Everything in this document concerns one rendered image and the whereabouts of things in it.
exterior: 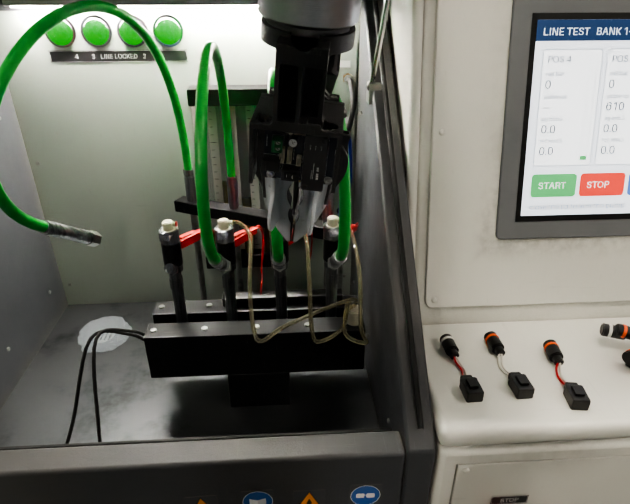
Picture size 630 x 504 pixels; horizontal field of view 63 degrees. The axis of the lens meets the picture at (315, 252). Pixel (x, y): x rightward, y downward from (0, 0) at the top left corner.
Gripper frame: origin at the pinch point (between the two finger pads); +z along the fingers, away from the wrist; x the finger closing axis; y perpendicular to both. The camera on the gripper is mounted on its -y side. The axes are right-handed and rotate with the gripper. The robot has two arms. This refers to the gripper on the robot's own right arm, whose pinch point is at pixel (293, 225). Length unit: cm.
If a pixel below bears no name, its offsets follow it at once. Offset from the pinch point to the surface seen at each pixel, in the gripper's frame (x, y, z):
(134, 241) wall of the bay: -35, -40, 37
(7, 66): -31.8, -9.4, -9.4
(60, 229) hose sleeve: -29.2, -7.2, 9.7
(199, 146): -11.3, -7.4, -3.8
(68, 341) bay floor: -43, -23, 50
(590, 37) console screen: 37, -34, -14
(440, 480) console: 21.8, 7.6, 31.3
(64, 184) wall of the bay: -47, -41, 25
